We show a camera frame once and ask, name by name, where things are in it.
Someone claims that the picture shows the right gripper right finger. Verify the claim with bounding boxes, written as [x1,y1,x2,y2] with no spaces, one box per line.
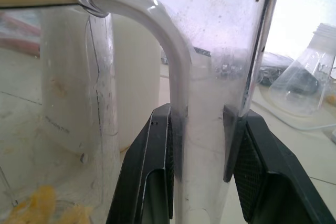
[223,104,336,224]

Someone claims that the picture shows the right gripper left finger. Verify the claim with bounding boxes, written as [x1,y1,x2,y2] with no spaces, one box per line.
[106,103,188,224]

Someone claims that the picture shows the yellow food pieces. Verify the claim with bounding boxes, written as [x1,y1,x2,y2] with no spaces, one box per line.
[7,184,95,224]

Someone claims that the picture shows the clear blender jar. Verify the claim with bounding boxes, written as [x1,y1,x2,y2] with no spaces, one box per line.
[0,0,284,224]

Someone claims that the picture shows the white blender base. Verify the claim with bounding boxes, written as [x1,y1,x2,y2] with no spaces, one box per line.
[39,5,162,157]

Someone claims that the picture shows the clear conical flask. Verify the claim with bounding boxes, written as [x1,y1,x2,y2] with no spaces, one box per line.
[268,22,336,117]

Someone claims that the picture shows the clear bag of red packets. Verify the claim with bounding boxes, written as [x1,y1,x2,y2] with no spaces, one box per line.
[0,13,42,57]

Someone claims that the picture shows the clear bag of cables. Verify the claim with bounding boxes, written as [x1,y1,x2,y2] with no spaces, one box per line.
[258,50,320,95]

